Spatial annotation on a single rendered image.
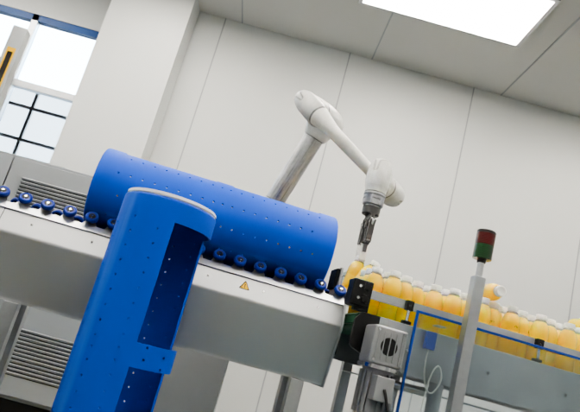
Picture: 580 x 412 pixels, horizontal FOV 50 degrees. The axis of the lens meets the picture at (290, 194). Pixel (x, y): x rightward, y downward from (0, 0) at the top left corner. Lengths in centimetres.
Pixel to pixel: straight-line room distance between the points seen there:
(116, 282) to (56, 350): 217
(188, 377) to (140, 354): 102
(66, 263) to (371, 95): 391
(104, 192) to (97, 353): 64
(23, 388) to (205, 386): 149
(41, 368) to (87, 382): 216
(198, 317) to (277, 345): 29
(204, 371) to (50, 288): 85
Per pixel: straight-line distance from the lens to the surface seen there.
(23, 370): 399
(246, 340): 221
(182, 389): 279
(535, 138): 597
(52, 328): 396
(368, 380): 206
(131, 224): 183
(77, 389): 182
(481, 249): 218
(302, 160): 307
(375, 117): 556
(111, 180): 221
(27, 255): 222
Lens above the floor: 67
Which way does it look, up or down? 15 degrees up
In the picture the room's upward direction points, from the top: 15 degrees clockwise
